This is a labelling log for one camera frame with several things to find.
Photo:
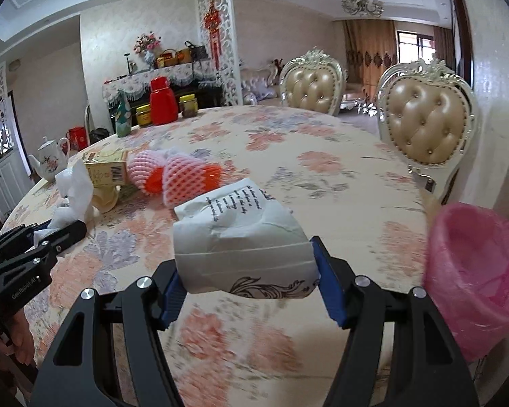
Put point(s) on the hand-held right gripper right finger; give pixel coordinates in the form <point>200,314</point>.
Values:
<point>333,296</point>

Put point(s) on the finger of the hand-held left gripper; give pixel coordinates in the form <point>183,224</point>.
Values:
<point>68,233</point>
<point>17,237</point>

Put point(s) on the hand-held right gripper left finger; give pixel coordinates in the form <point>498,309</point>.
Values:
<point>172,301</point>

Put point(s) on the white tissue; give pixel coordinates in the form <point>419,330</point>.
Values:
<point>74,186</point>

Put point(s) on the small yellow cardboard box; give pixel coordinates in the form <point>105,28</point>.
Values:
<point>106,169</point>

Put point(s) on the white printed paper bag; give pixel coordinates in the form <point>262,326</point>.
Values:
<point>237,241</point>

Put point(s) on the orange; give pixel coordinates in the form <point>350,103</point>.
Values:
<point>182,182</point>
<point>142,169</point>

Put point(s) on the pink lined trash bin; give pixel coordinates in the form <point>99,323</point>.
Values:
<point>462,305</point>

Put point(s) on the person's left hand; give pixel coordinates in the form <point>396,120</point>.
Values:
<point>21,339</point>

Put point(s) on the white cabinet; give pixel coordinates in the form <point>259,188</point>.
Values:
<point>4,186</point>

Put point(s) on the white floral teapot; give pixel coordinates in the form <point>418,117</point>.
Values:
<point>48,161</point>

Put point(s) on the dark bag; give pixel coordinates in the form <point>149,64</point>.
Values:
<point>99,136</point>

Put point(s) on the green bottle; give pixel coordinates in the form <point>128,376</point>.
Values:
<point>123,121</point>

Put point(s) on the yellow lid glass jar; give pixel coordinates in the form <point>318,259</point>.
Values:
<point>188,107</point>
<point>143,116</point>

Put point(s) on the white lace cover cloth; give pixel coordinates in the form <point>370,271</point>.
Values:
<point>127,84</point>

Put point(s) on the red thermos jug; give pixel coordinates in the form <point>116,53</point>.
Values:
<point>163,104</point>

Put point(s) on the small dark ornament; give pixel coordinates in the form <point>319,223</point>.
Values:
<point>132,64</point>

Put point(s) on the dark wooden piano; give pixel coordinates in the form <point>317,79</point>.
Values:
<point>208,97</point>

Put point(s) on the cream tufted dining chair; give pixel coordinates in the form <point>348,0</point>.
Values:
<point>426,123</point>
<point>311,89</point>

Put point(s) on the cream ornate sofa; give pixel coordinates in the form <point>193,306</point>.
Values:
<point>258,82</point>
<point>358,99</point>

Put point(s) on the red yellow gift basket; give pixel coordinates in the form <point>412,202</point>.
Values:
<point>166,59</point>

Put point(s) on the vase of pink flowers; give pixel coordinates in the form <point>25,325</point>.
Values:
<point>147,46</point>

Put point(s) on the orange gift basket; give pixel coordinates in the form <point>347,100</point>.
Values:
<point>184,56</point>

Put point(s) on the black handbag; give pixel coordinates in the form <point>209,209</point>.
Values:
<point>198,52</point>

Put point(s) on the white lattice screen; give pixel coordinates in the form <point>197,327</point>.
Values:
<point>225,51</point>

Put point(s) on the brown patterned curtain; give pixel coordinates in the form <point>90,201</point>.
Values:
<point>369,55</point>

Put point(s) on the window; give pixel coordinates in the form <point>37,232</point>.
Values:
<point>413,46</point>

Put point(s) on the brown plain curtain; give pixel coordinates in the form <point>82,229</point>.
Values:
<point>444,48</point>

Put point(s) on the chandelier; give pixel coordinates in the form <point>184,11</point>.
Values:
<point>362,3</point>

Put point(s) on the red knot wall hanging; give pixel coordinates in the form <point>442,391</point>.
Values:
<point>212,21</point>

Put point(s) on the dark wooden door frame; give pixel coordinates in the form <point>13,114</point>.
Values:
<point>460,29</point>

